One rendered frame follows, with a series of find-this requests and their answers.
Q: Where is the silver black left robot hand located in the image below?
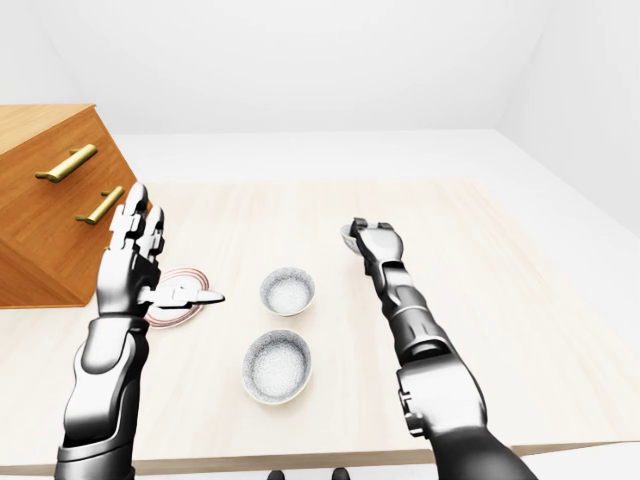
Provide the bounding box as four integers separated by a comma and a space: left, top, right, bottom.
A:
95, 181, 227, 317

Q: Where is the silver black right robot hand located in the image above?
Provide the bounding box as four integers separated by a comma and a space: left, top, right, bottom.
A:
350, 217, 406, 264

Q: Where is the white plate with red rings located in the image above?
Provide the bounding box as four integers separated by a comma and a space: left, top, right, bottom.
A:
144, 267, 209, 331

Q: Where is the wooden cabinet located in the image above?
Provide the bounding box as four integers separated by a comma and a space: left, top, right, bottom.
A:
0, 103, 154, 310

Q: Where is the brass drawer handle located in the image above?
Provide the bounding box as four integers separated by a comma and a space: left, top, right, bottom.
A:
34, 144, 98, 184
75, 186, 126, 225

